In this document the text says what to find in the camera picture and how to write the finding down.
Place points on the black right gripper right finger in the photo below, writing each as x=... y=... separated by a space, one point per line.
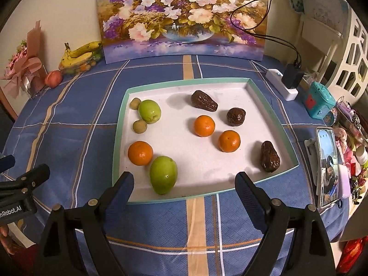
x=310 y=251

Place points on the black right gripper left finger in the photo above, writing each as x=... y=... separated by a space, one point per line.
x=59 y=252

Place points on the large brown wrinkled avocado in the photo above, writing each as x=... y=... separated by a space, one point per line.
x=270 y=161

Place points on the orange tangerine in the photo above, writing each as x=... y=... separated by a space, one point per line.
x=204 y=126
x=229 y=141
x=140 y=153

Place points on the small brown kiwi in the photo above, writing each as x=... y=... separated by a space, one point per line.
x=139 y=126

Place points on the small tan round fruit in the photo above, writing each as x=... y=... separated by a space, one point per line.
x=134 y=104

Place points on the dark brown wrinkled avocado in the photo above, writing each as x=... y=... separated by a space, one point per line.
x=235 y=116

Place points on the small green apple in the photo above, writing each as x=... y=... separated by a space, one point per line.
x=149 y=111

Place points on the elongated dark brown avocado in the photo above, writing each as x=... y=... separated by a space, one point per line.
x=203 y=101

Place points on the person left hand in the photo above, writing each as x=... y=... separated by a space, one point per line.
x=7 y=242

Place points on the smartphone on stand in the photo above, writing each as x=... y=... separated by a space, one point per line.
x=330 y=176

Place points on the red peach fruit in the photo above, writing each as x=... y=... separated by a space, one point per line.
x=53 y=79

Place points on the pink flower bouquet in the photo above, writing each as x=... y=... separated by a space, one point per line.
x=25 y=70

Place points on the teal toy box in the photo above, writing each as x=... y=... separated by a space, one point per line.
x=318 y=101

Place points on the yellow banana bunch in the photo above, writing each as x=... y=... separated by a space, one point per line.
x=81 y=59

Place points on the white tray green rim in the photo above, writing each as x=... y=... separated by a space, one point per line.
x=203 y=169

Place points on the black power adapter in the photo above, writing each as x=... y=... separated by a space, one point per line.
x=292 y=76

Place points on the white power strip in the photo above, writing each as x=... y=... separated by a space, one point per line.
x=274 y=76

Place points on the white lattice chair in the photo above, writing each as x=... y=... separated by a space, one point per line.
x=335 y=43

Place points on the floral painting canvas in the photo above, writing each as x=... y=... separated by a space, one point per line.
x=133 y=29

